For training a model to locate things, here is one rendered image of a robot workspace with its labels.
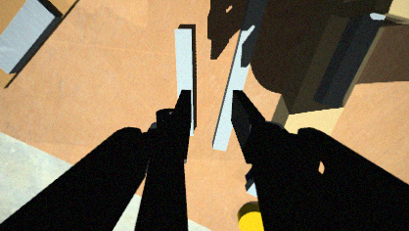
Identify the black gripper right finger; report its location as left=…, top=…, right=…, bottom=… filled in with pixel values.
left=231, top=90, right=409, bottom=231

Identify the small grey block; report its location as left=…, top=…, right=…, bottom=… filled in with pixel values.
left=245, top=169, right=256, bottom=197

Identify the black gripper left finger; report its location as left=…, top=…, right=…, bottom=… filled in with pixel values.
left=0, top=90, right=192, bottom=231

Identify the yellow cylinder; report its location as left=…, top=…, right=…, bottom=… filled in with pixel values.
left=237, top=204, right=263, bottom=231

